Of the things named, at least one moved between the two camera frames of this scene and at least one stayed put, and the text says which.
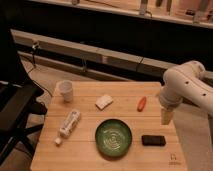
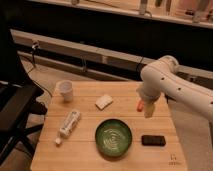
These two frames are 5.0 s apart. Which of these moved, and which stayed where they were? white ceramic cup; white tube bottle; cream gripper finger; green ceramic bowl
Moved: cream gripper finger
Stayed: green ceramic bowl; white ceramic cup; white tube bottle
